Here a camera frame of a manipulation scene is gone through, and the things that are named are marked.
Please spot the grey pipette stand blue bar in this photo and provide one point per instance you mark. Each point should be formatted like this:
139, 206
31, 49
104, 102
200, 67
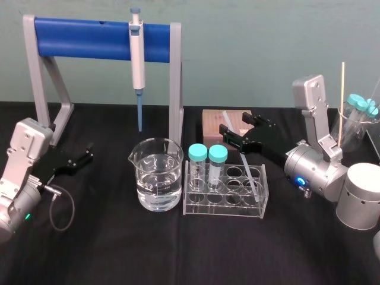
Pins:
89, 41

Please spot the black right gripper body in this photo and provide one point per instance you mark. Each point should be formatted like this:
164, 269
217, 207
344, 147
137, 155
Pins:
267, 139

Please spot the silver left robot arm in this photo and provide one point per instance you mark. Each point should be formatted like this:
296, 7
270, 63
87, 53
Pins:
20, 154

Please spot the blue pipette tip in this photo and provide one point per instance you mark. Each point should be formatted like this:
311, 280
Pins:
139, 110

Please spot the black table cloth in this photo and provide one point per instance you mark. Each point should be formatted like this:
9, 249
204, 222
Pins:
118, 252

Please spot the clear acrylic tube rack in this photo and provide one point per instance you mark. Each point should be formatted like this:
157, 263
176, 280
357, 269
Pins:
225, 207

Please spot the clear tube teal cap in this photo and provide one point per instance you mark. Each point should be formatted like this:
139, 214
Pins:
362, 105
354, 99
197, 153
217, 154
373, 110

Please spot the white pipette blue plunger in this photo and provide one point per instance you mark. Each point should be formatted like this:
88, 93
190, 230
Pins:
137, 59

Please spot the thin wooden stick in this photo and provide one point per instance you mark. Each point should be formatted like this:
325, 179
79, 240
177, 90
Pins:
340, 101

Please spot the empty glass beaker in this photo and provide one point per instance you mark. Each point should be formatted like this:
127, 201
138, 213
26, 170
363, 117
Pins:
353, 133

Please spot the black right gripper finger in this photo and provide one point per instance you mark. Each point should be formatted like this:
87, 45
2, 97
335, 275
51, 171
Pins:
250, 118
233, 139

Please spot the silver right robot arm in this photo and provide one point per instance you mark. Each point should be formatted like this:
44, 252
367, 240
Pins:
314, 169

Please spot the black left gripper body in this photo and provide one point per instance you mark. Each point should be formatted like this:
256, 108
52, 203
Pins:
52, 161

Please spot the glass beaker with water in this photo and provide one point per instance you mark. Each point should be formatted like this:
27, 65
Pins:
157, 184

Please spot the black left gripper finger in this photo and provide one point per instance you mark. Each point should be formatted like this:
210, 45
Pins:
78, 167
88, 149

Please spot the pink pipette tip box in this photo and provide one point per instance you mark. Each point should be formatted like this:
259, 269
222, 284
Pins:
212, 124

